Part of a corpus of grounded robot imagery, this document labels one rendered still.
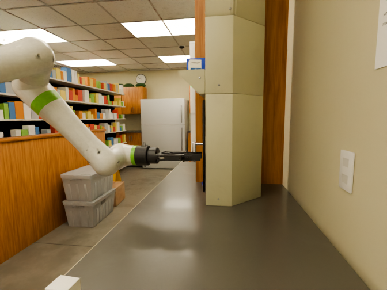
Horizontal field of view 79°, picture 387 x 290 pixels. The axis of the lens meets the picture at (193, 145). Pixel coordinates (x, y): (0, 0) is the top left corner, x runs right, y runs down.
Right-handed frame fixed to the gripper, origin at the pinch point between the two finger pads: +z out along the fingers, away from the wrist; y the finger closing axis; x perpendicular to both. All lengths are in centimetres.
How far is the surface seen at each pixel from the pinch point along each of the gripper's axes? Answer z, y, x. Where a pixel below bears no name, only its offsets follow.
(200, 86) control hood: 3.5, -5.2, -29.6
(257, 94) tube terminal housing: 27.7, 6.1, -26.9
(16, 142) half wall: -190, 100, 5
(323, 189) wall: 49, -15, 9
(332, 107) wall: 49, -19, -20
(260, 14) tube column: 28, 6, -61
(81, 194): -158, 150, 73
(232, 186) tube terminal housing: 17.1, -4.6, 12.1
